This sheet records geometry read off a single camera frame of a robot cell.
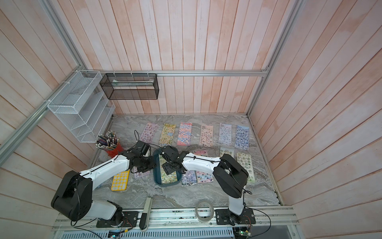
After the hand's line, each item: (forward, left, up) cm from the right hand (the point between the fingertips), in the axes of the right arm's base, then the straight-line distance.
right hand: (170, 165), depth 89 cm
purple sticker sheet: (-6, -12, -4) cm, 14 cm away
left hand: (-2, +9, 0) cm, 9 cm away
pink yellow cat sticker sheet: (-6, -21, -4) cm, 22 cm away
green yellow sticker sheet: (-8, +2, -2) cm, 8 cm away
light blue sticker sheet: (+27, -38, -4) cm, 47 cm away
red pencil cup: (+7, +34, +14) cm, 38 cm away
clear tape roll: (-25, -24, -2) cm, 34 cm away
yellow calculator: (-10, +29, -2) cm, 31 cm away
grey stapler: (-28, +9, +2) cm, 29 cm away
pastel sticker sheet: (+26, -24, -4) cm, 35 cm away
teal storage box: (-7, +5, -2) cm, 9 cm away
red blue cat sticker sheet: (+26, -8, -3) cm, 28 cm away
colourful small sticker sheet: (+25, +5, -3) cm, 26 cm away
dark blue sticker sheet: (+26, -50, -4) cm, 57 cm away
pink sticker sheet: (+26, +19, -2) cm, 33 cm away
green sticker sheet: (+13, -38, -4) cm, 40 cm away
